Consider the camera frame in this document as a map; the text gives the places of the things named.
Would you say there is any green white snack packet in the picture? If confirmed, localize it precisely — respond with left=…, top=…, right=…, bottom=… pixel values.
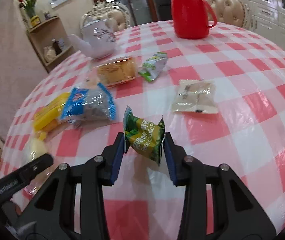
left=138, top=52, right=168, bottom=82

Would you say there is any green garlic pea packet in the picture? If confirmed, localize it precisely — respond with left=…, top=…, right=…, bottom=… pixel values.
left=123, top=106, right=165, bottom=166

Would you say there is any red thermos jug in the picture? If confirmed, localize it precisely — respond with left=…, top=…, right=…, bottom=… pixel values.
left=171, top=0, right=217, bottom=40

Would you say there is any beige tufted chair middle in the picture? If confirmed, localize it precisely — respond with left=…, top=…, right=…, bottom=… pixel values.
left=79, top=1, right=133, bottom=32

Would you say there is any white floral teapot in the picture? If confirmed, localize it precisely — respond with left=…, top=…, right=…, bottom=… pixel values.
left=68, top=18, right=116, bottom=60

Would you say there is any beige tufted chair far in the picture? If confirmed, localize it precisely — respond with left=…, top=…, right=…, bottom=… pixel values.
left=205, top=0, right=252, bottom=30

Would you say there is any yellow jar on shelf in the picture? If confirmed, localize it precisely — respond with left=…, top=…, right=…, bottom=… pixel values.
left=30, top=15, right=41, bottom=28

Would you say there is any wooden corner shelf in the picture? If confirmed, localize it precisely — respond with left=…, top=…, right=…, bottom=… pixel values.
left=27, top=16, right=75, bottom=73

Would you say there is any red white checkered tablecloth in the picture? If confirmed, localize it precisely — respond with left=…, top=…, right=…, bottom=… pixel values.
left=0, top=21, right=285, bottom=239

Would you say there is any blue silver snack packet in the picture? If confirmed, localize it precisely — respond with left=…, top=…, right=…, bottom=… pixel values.
left=60, top=82, right=116, bottom=123

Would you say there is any yellow snack packet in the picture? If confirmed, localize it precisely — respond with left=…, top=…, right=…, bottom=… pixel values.
left=33, top=93, right=70, bottom=141

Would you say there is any clear pastry snack packet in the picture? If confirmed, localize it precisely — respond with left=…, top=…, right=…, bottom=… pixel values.
left=171, top=80, right=218, bottom=114

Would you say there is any orange bread snack packet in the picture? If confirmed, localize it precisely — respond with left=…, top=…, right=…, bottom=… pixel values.
left=94, top=56, right=138, bottom=87

